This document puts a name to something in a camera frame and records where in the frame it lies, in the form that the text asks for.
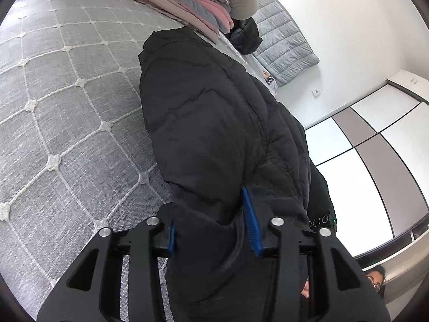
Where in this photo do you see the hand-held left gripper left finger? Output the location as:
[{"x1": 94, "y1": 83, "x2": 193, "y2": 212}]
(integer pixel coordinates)
[{"x1": 36, "y1": 216, "x2": 177, "y2": 322}]

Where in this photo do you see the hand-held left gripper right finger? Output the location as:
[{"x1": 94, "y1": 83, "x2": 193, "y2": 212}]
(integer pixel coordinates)
[{"x1": 241, "y1": 186, "x2": 392, "y2": 322}]

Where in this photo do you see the large black puffer jacket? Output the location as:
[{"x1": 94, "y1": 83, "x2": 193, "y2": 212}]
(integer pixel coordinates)
[{"x1": 138, "y1": 27, "x2": 337, "y2": 322}]

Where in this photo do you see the white and grey wardrobe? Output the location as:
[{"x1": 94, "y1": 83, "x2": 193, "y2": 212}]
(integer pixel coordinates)
[{"x1": 303, "y1": 69, "x2": 429, "y2": 259}]

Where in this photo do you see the grey quilted mattress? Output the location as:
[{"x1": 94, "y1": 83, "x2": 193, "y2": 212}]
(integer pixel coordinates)
[{"x1": 0, "y1": 0, "x2": 279, "y2": 322}]

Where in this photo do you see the grey quilted pad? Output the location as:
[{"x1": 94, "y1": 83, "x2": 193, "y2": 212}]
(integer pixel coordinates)
[{"x1": 251, "y1": 0, "x2": 320, "y2": 88}]

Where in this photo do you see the small black puffer jacket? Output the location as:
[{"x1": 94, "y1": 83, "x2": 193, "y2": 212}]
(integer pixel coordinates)
[{"x1": 227, "y1": 17, "x2": 264, "y2": 56}]

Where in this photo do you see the stack of folded blankets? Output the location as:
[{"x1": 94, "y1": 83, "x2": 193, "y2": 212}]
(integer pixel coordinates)
[{"x1": 34, "y1": 0, "x2": 235, "y2": 41}]

